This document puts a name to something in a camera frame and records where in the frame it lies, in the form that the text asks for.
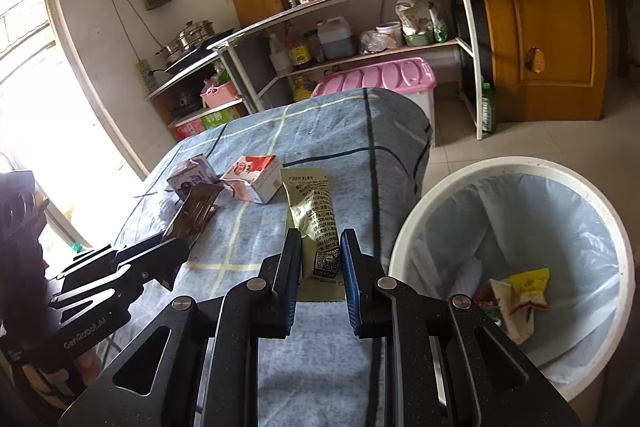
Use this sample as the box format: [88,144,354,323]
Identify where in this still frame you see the white green plastic bags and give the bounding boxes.
[395,0,448,48]

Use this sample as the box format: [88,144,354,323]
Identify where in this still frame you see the green cardboard box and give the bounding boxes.
[200,104,243,130]

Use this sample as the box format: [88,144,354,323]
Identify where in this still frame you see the person's left hand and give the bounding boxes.
[72,351,104,389]

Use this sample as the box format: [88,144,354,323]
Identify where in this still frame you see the tall white metal shelf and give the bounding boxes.
[207,0,488,140]

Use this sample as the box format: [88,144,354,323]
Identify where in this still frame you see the low white metal shelf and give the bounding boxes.
[145,27,261,142]

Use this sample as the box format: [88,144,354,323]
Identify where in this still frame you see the red cap yellow label bottle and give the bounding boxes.
[287,24,313,68]

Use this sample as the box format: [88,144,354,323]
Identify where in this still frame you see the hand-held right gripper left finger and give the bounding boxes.
[57,228,303,427]

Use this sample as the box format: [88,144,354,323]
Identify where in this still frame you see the brown coffee packet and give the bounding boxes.
[162,182,226,253]

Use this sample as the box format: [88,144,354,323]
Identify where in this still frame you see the pink plastic basket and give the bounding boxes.
[201,81,238,108]

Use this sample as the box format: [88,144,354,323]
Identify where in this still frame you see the blue plaid blanket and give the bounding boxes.
[95,88,433,427]

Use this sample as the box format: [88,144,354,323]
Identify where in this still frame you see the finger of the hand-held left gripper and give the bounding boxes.
[47,234,191,297]
[50,263,177,326]

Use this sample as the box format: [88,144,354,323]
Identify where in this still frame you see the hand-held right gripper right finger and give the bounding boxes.
[340,228,583,427]

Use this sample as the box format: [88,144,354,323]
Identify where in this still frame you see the yellow snack wrapper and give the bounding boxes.
[490,268,551,345]

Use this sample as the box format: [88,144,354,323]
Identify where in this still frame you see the pink milk carton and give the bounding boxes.
[219,154,283,205]

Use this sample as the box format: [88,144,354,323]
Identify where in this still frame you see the white plastic bottle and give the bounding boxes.
[269,32,293,75]

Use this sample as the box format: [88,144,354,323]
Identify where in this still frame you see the pink cardboard box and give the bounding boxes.
[172,117,206,142]

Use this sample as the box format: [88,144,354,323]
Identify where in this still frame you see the clear bin liner bag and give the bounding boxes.
[400,174,621,383]

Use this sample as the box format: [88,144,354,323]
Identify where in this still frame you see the window frame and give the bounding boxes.
[0,0,166,258]

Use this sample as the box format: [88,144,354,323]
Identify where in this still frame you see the yellow oil bottle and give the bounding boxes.
[292,74,313,102]

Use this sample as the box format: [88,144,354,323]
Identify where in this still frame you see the white round trash bin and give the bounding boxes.
[387,157,636,403]

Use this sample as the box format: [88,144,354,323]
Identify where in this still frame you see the clear plastic bag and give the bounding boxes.
[359,31,396,55]

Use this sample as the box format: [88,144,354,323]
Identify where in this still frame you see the green snack packet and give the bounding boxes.
[280,168,348,303]

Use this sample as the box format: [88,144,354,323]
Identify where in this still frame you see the steel steamer pot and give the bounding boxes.
[155,21,217,65]

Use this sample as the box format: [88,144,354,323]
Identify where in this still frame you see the white plastic tub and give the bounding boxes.
[376,22,405,48]

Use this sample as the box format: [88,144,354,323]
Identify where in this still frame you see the dark cooking pot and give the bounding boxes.
[167,87,203,118]

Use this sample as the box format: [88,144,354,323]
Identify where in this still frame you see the translucent plastic jug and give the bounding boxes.
[317,17,356,60]

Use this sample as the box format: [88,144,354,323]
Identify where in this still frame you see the white power strip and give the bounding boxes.
[136,59,155,90]

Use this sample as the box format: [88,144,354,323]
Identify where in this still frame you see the purple milk carton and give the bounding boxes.
[166,155,217,202]

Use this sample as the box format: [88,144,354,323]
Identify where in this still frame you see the black induction cooker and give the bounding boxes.
[162,44,236,75]

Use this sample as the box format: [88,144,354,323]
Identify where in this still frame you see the wooden door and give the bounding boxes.
[457,0,613,122]

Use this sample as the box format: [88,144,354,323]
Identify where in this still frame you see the green plastic bottle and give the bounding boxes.
[479,77,498,135]

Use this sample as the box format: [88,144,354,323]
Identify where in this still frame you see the pink lidded storage box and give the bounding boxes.
[311,57,438,148]

